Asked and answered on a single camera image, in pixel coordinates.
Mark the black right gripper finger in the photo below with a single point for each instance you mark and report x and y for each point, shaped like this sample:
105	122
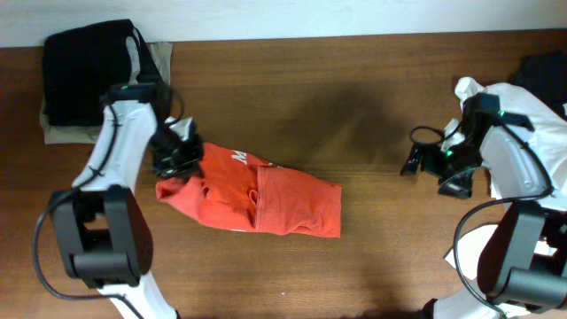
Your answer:
458	185
413	161

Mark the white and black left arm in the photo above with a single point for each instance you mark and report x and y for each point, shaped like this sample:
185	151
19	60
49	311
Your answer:
100	229

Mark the dark garment at right edge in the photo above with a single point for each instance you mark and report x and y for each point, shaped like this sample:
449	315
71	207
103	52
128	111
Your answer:
545	77

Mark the folded beige garment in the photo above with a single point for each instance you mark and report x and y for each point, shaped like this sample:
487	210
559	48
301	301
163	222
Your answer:
161	54

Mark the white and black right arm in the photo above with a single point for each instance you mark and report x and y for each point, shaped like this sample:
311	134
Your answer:
523	263

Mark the white t-shirt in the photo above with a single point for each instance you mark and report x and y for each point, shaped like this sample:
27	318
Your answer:
512	172

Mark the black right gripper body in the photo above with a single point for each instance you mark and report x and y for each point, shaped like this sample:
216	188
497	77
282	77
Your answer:
433	164

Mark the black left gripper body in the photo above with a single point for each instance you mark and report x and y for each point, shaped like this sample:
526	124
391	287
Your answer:
175	164

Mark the orange FRAM t-shirt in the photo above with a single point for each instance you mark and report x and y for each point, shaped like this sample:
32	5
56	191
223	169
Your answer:
240	192

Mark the folded black garment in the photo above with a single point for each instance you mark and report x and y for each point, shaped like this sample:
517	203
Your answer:
80	65

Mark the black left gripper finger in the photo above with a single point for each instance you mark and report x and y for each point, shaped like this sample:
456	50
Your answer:
163	171
193	149

